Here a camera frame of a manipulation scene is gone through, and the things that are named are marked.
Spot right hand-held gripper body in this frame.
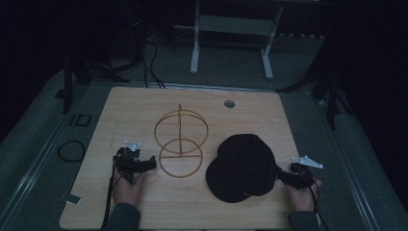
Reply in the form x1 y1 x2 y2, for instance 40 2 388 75
288 155 324 191

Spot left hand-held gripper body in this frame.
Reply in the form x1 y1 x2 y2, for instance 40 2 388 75
113 140 149 186

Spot black cap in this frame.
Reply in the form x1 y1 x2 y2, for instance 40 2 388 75
205 133 280 204

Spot gold wire hat stand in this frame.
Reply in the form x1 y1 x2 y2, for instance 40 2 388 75
153 103 210 179

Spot person's right hand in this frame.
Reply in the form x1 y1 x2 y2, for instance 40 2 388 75
284 177 323 214

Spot person's left hand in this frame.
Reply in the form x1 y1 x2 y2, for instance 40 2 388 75
112 167 147 206

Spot black tripod stand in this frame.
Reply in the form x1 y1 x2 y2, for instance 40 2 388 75
61 54 131 116
274 68 354 130

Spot white metal stand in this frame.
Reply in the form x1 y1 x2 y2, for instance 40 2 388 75
174 0 285 81

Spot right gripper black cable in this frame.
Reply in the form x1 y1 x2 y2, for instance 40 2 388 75
307 185 330 231

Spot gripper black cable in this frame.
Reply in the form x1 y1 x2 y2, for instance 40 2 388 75
100 157 124 230
307 185 330 231

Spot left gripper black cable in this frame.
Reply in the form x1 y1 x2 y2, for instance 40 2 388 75
100 157 124 230

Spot black cable loop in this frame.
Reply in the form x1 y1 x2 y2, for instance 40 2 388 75
57 139 88 164

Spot black floor cables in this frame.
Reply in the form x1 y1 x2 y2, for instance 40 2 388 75
140 38 167 90

